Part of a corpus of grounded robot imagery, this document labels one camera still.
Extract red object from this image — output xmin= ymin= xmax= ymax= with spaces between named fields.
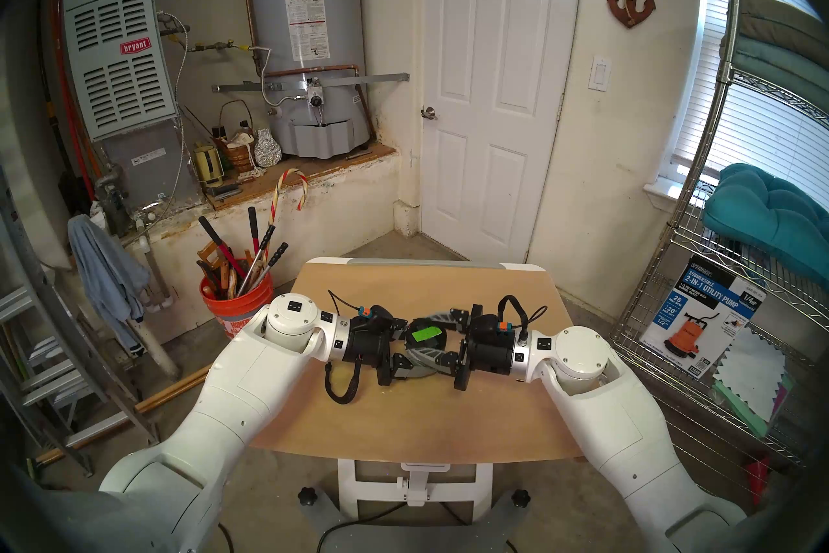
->
xmin=745 ymin=455 xmax=771 ymax=504

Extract aluminium ladder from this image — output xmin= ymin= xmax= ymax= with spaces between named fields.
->
xmin=0 ymin=182 xmax=161 ymax=478

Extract wooden platform ledge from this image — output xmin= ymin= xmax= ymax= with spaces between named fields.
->
xmin=207 ymin=144 xmax=397 ymax=210

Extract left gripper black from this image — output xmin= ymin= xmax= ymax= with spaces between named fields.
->
xmin=341 ymin=304 xmax=439 ymax=387

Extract teal tufted cushion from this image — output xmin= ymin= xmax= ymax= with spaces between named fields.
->
xmin=701 ymin=163 xmax=829 ymax=287

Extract green foam sheet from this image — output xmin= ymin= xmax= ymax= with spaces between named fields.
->
xmin=712 ymin=380 xmax=794 ymax=439

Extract grey Bryant furnace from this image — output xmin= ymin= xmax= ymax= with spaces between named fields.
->
xmin=63 ymin=0 xmax=201 ymax=209

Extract wooden pole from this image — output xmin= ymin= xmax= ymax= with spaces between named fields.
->
xmin=36 ymin=364 xmax=214 ymax=465

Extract white table stand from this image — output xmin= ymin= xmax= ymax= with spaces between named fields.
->
xmin=337 ymin=458 xmax=494 ymax=523

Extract white window sill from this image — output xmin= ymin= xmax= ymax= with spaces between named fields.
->
xmin=643 ymin=176 xmax=687 ymax=212

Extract olive cushion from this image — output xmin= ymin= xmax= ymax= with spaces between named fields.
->
xmin=738 ymin=0 xmax=829 ymax=50

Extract white panel door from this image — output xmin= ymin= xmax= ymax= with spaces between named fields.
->
xmin=418 ymin=0 xmax=584 ymax=264

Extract chrome wire shelf rack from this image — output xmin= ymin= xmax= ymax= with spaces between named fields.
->
xmin=593 ymin=0 xmax=829 ymax=533

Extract white window blinds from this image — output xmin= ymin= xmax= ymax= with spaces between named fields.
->
xmin=670 ymin=0 xmax=829 ymax=209

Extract orange plastic bucket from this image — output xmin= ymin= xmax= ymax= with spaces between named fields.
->
xmin=199 ymin=273 xmax=276 ymax=340

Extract black coiled cable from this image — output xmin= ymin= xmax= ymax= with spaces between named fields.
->
xmin=324 ymin=361 xmax=363 ymax=405

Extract grey water heater tank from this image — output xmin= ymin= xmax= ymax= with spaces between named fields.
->
xmin=245 ymin=0 xmax=375 ymax=158

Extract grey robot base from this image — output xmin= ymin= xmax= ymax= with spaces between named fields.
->
xmin=298 ymin=487 xmax=532 ymax=553

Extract utility pump cardboard box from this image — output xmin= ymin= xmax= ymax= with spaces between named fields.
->
xmin=639 ymin=254 xmax=767 ymax=379

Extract metal strap round tank base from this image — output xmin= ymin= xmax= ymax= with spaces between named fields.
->
xmin=212 ymin=72 xmax=410 ymax=94

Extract wicker basket with handle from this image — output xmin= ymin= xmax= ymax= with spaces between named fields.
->
xmin=217 ymin=99 xmax=256 ymax=173

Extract grey green cushion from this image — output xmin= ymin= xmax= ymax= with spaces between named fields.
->
xmin=720 ymin=35 xmax=829 ymax=105

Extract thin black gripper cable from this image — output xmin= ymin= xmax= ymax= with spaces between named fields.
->
xmin=495 ymin=296 xmax=549 ymax=335

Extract blue cloth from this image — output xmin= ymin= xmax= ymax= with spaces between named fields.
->
xmin=68 ymin=215 xmax=151 ymax=358

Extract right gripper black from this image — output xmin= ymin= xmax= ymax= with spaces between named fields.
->
xmin=407 ymin=302 xmax=519 ymax=392

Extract striped candy cane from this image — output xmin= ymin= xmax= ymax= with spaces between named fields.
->
xmin=269 ymin=168 xmax=309 ymax=228

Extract black grip metal tool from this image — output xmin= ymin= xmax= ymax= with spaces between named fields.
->
xmin=236 ymin=225 xmax=277 ymax=296
xmin=249 ymin=243 xmax=289 ymax=287

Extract black lid with green tape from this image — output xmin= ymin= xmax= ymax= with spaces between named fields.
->
xmin=405 ymin=317 xmax=448 ymax=355

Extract white zigzag edged sheets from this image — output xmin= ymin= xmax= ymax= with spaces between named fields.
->
xmin=714 ymin=328 xmax=788 ymax=423

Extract yellow container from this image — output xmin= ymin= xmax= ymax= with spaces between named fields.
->
xmin=192 ymin=145 xmax=224 ymax=186

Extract crumpled aluminium foil lump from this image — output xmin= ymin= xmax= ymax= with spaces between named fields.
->
xmin=254 ymin=129 xmax=283 ymax=168

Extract long red handled tool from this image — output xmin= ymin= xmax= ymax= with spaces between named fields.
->
xmin=198 ymin=216 xmax=247 ymax=280

